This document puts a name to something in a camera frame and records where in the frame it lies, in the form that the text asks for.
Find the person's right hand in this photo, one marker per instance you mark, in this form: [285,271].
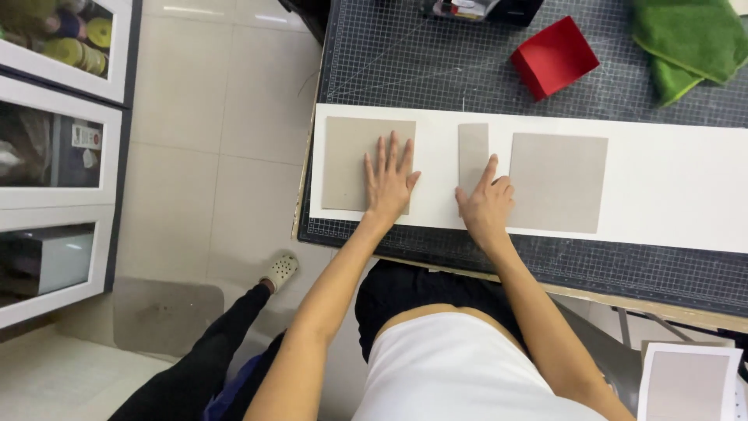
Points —
[486,210]

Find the person's left hand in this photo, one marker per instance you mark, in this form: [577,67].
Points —
[385,196]

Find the square grey cardboard piece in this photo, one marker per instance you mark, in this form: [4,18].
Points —
[345,163]
[558,181]

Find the narrow grey cardboard strip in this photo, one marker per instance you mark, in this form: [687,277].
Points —
[472,152]

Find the person's black trousers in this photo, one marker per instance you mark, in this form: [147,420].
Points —
[421,292]

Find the cream clog shoe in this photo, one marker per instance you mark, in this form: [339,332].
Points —
[281,270]

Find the dark gridded cutting mat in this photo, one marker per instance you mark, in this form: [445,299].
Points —
[421,64]

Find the person's white top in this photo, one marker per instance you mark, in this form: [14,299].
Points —
[461,374]

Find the red paper box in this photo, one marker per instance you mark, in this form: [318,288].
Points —
[555,58]

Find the long white paper sheet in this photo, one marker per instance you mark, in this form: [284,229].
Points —
[666,181]

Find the black tray with tools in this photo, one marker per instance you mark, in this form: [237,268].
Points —
[502,10]

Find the grey floor mat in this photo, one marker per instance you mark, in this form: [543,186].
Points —
[166,316]

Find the blue cloth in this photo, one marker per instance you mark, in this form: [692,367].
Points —
[225,392]

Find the green towel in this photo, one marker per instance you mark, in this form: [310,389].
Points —
[689,41]

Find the white-wrapped grey board cover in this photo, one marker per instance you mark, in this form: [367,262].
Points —
[689,383]

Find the white glass-door cabinet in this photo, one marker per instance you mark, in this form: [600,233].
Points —
[58,175]

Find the grey metal table frame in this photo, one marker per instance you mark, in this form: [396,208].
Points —
[654,327]

